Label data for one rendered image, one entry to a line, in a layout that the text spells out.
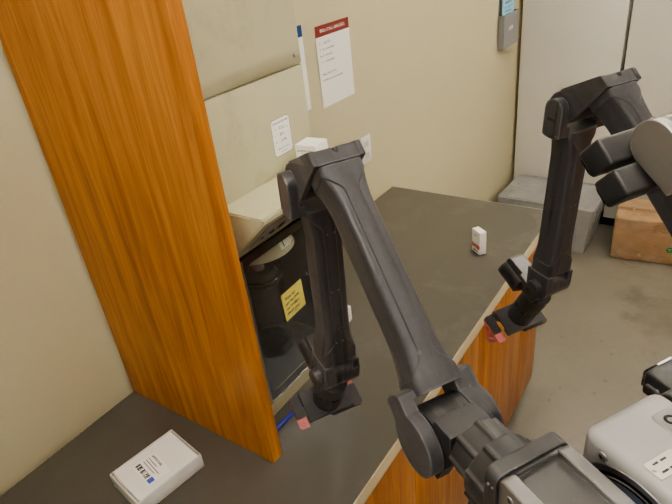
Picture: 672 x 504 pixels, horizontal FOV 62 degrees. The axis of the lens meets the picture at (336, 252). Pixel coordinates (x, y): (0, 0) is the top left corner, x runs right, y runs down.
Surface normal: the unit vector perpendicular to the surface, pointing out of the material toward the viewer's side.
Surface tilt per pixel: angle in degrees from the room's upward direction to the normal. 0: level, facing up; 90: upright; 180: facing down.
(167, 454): 0
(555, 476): 0
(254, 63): 90
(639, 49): 90
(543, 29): 90
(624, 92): 44
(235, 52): 90
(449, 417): 0
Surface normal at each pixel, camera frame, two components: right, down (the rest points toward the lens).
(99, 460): -0.11, -0.87
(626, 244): -0.47, 0.53
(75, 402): 0.83, 0.20
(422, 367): 0.22, -0.34
